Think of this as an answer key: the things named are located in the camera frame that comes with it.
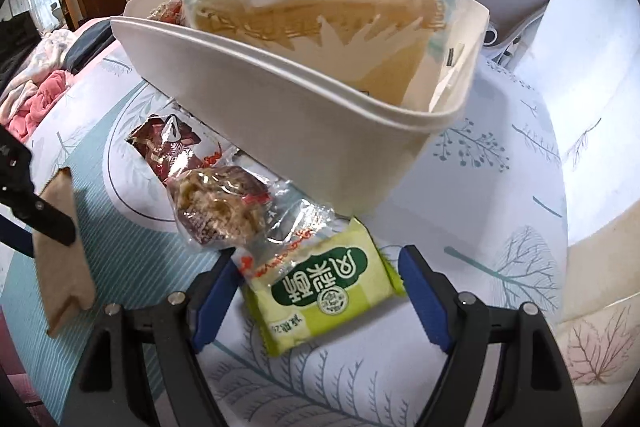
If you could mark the beige maple leaf quilt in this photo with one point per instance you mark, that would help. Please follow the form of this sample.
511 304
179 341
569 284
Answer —
600 337

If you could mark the orange snack bar packet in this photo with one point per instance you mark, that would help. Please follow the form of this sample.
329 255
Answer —
65 287

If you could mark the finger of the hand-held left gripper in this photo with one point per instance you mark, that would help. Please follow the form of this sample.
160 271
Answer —
15 237
47 219

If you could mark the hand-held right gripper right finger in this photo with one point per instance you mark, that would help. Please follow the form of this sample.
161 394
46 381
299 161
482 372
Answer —
425 297

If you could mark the pink crumpled cloth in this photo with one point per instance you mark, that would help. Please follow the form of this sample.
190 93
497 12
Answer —
40 102

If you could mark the red brown snack packet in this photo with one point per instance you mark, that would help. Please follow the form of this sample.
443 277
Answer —
170 147

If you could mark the clear peanut brittle packet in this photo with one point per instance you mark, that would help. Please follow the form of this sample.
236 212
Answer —
220 207

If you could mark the green snack packet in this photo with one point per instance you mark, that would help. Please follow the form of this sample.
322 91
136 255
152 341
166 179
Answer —
320 282

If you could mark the small red snack packet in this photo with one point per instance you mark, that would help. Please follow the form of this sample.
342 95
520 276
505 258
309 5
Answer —
167 13

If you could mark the white maple leaf bedsheet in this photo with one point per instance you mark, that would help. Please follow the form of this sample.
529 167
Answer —
600 82

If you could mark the white plastic basket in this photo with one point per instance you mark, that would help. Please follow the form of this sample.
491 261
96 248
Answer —
300 142

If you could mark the dark blue cushion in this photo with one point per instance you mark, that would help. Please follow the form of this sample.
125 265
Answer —
90 47

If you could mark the light blue bread packet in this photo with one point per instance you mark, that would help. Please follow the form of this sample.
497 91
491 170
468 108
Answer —
310 32

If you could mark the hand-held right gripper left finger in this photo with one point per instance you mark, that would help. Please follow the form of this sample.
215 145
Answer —
212 302

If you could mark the white crumpled cloth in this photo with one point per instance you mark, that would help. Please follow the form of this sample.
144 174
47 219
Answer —
45 52

